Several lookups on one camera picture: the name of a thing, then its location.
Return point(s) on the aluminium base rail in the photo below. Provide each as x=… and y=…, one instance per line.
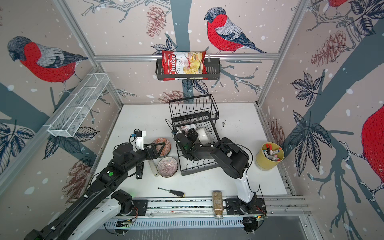
x=198, y=212

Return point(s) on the white mesh wall shelf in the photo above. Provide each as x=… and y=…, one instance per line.
x=71, y=118

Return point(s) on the red chips bag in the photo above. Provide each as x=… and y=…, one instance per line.
x=183, y=63

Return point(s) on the pink ribbed bowl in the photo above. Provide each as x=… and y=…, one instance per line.
x=167, y=167

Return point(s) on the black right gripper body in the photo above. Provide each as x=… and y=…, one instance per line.
x=191, y=138

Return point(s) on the white red patterned bowl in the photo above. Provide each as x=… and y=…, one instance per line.
x=185, y=129

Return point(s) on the black wire dish rack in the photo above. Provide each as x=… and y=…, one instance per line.
x=193, y=122

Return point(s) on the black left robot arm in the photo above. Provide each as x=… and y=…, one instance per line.
x=107, y=181

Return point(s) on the grain filled jar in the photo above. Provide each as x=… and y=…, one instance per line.
x=218, y=206

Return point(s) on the red marker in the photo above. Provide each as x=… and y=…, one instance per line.
x=269, y=148

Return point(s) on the black yellow screwdriver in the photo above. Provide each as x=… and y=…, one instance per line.
x=174, y=192

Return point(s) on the white rectangular block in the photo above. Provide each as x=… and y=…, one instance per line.
x=154, y=169

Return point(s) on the white ceramic bowl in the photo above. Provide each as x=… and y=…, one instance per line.
x=203, y=136

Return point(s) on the black wall basket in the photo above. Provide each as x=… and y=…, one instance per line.
x=208, y=70

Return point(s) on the black stapler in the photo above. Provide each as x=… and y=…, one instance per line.
x=139, y=171

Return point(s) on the yellow cup holder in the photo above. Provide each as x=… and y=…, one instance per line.
x=267, y=162

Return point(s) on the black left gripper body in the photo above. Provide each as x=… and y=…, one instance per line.
x=149, y=156

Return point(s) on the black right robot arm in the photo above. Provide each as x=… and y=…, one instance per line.
x=233, y=160

